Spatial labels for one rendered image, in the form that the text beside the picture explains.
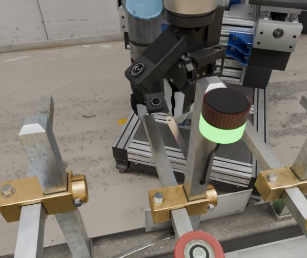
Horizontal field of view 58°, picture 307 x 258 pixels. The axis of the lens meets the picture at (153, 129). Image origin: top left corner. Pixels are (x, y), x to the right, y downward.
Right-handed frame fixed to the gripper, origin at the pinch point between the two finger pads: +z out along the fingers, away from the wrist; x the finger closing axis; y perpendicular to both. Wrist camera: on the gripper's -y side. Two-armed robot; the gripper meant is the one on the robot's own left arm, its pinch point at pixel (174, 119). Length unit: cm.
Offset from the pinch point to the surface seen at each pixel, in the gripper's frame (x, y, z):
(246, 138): -1.2, 22.7, 17.3
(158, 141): 8.9, 2.0, 14.7
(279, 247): -21.7, 19.7, 39.4
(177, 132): -0.8, 0.2, 3.1
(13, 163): 114, -41, 99
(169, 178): -2.0, -2.4, 14.6
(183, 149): -2.3, 0.9, 7.1
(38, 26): 263, 24, 77
